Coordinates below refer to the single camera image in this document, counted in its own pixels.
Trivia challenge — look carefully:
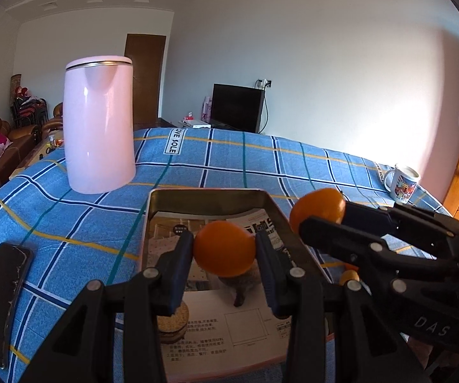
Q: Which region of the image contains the printed magazine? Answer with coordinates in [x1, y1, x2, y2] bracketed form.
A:
[147, 207, 295, 380]

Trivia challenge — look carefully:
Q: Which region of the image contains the brown leather armchair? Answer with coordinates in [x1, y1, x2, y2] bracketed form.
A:
[40, 102, 64, 138]

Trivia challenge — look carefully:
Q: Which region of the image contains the pink electric kettle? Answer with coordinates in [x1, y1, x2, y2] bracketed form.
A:
[63, 55, 137, 194]

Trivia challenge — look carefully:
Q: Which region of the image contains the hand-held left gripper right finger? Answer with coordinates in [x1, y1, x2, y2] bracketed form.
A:
[255, 232, 430, 383]

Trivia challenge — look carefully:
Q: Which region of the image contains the white printed mug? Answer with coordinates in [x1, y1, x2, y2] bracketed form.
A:
[384, 163, 420, 202]

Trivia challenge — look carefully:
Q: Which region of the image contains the metal baking tray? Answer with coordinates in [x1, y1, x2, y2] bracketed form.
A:
[139, 187, 336, 383]

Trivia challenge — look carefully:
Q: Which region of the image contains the brown leather sofa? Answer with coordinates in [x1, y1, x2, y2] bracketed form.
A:
[0, 117, 42, 204]

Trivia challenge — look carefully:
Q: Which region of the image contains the black smartphone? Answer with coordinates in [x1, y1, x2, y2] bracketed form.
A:
[0, 243, 34, 369]

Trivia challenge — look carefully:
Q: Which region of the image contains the round sandwich biscuit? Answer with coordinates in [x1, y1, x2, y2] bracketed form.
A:
[158, 301, 190, 346]

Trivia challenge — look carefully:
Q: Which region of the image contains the wooden coffee table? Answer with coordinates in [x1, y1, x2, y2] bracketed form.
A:
[8, 129, 67, 180]

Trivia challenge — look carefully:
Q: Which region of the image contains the blue plaid tablecloth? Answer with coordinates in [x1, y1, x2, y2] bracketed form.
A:
[0, 127, 454, 383]

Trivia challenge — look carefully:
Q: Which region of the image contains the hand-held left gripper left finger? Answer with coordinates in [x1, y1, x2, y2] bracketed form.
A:
[26, 231, 194, 383]

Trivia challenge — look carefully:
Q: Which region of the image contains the stack of dark chairs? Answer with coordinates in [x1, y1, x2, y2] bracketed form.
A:
[11, 96, 49, 129]

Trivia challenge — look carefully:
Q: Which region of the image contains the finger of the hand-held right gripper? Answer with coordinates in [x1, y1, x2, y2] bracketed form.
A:
[298, 215, 459, 346]
[342, 201, 459, 259]

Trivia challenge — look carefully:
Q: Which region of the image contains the black television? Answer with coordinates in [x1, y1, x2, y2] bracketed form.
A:
[209, 83, 265, 133]

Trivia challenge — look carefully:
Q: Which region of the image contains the dark brown door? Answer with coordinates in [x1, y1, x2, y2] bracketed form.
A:
[124, 34, 166, 130]

